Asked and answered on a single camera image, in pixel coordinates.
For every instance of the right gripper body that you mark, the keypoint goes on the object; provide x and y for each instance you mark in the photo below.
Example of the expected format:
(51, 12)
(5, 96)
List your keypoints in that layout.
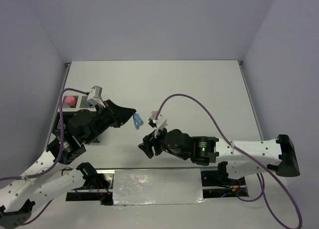
(157, 142)

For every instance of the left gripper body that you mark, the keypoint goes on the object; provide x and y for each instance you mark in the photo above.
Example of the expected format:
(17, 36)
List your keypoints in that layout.
(106, 118)

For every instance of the blue highlighter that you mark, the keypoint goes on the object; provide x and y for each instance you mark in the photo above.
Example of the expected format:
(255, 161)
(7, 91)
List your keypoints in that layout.
(137, 120)

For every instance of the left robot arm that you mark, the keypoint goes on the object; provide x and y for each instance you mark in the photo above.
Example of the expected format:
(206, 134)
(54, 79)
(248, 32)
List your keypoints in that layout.
(34, 187)

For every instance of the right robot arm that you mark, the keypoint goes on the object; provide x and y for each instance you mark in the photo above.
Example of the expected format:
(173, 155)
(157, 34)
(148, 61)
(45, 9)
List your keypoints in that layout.
(233, 160)

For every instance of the white slotted container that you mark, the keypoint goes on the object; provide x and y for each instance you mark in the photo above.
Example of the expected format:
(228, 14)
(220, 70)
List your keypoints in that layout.
(80, 105)

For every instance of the pink glue stick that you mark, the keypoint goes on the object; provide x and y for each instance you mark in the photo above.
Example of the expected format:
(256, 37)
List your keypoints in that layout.
(70, 101)

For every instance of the black slotted container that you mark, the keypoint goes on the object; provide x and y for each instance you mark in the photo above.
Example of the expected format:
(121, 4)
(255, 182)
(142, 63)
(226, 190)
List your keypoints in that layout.
(59, 125)

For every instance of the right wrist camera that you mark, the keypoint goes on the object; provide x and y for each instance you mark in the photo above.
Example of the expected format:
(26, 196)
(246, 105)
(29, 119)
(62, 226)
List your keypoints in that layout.
(158, 124)

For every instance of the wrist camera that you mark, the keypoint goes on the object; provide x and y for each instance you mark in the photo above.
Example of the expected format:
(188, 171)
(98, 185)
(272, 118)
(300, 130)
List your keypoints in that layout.
(95, 97)
(158, 124)

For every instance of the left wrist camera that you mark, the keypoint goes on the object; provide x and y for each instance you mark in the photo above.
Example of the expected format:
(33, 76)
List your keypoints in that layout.
(95, 97)

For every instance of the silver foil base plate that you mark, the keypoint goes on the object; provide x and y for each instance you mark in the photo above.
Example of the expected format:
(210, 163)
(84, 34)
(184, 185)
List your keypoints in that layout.
(157, 187)

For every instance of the black mounting rail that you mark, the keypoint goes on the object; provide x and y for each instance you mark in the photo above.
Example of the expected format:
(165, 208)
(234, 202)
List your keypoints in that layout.
(211, 188)

